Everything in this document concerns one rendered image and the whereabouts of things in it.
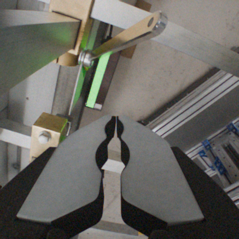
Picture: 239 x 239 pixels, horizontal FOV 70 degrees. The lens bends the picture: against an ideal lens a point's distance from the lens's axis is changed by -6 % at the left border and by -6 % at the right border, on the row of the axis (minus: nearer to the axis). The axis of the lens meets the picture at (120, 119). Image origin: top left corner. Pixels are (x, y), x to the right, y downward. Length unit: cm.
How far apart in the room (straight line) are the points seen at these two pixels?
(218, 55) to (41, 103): 49
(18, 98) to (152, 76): 81
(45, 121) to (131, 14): 22
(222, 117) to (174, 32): 97
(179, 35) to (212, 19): 97
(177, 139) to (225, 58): 92
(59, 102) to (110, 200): 154
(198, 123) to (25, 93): 92
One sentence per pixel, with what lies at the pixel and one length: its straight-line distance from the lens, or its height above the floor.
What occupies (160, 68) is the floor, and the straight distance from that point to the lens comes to 117.
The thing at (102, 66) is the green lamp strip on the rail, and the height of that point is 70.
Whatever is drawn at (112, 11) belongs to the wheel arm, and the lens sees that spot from 25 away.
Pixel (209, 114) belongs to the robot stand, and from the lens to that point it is 115.
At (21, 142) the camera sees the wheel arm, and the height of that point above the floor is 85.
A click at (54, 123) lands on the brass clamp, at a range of 34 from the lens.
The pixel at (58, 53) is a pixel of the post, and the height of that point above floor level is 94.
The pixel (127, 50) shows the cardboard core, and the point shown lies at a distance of 105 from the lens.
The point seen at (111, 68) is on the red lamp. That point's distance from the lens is 43.
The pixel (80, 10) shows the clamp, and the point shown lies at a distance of 25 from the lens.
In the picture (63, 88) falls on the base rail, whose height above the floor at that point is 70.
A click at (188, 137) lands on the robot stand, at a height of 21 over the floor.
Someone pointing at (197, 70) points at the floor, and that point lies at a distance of 125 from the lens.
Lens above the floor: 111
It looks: 60 degrees down
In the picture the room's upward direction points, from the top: 180 degrees counter-clockwise
